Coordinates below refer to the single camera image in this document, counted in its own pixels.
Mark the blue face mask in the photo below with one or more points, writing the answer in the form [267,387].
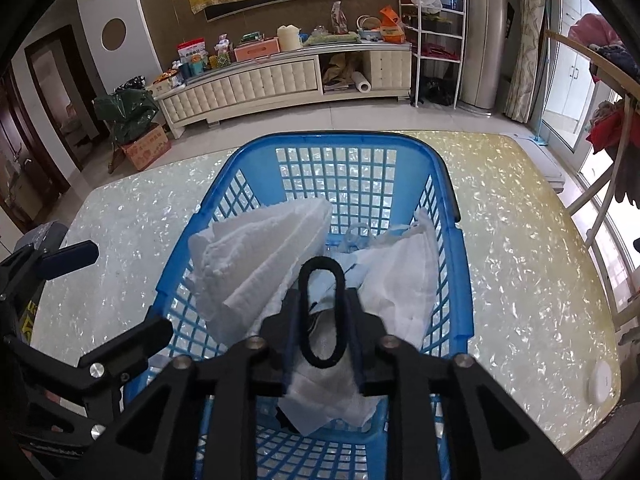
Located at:
[322,287]

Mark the silver tower air conditioner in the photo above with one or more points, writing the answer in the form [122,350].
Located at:
[487,35]

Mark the cream tufted cabinet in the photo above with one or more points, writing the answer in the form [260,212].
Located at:
[250,85]

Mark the black bag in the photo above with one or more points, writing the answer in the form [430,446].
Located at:
[436,92]

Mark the white cloth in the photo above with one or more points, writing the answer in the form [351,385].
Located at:
[395,280]

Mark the patterned beige curtain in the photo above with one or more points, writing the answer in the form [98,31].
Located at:
[530,35]

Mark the white ribbed towel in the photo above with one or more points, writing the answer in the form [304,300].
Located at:
[260,260]

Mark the wooden drying rack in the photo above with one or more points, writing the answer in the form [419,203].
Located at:
[580,42]

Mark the orange bag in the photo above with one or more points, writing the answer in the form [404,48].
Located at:
[391,27]

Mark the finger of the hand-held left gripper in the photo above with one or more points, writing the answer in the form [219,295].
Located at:
[135,342]
[70,257]

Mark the white metal shelf rack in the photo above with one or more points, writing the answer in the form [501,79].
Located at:
[434,35]

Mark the pile of pink clothes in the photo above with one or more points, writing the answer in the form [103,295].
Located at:
[595,27]

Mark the cardboard box with red print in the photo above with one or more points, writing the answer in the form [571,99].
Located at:
[147,149]

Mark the white round disc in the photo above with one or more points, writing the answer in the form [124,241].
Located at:
[602,382]

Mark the blue plastic laundry basket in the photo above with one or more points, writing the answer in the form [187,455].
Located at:
[330,141]

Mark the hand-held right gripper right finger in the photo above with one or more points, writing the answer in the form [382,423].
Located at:
[425,395]

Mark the hanging red clothes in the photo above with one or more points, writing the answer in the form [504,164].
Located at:
[607,130]

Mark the pink box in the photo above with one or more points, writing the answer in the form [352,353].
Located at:
[256,50]

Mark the patterned snack bag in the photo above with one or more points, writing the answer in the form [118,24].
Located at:
[339,17]

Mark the blue mop head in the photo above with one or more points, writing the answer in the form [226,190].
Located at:
[540,140]

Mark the cream pillar candle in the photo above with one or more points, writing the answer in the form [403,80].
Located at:
[290,37]

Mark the brown paper bag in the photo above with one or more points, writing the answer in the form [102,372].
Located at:
[340,72]

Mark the red and white box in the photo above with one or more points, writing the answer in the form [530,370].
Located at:
[191,49]

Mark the green cloth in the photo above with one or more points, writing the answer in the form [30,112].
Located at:
[330,39]

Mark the green plastic bag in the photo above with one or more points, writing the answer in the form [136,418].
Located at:
[125,110]

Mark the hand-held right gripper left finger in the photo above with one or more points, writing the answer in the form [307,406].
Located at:
[220,395]

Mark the paper towel roll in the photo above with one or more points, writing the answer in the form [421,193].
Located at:
[361,82]

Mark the dark wooden door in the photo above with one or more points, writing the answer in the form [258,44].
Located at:
[37,110]

